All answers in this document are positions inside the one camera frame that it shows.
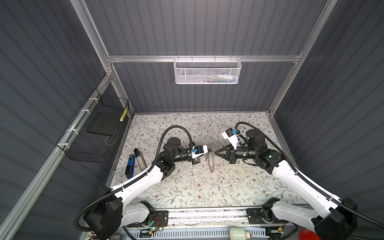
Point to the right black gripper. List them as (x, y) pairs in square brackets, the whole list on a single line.
[(230, 153)]

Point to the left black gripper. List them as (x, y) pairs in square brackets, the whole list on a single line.
[(195, 161)]

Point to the blue black tool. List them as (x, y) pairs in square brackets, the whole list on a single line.
[(136, 160)]

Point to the red bucket with pens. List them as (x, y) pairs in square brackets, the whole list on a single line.
[(306, 234)]

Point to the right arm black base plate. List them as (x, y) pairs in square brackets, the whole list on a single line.
[(255, 216)]

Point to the white mesh wall basket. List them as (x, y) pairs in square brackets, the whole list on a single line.
[(207, 71)]

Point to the metal perforated ring disc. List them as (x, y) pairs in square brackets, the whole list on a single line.
[(210, 161)]

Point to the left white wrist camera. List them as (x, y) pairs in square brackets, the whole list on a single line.
[(198, 151)]

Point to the yellow marker in basket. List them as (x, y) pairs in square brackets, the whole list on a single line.
[(123, 114)]

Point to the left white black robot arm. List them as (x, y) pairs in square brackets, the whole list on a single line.
[(111, 210)]

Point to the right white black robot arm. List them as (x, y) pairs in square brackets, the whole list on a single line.
[(330, 217)]

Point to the white cylinder canister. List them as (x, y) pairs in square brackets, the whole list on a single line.
[(237, 233)]

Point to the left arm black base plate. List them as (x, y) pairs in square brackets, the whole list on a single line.
[(160, 219)]

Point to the black wire wall basket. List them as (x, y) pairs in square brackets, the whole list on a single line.
[(97, 130)]

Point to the white slotted cable duct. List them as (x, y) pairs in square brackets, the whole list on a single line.
[(195, 234)]

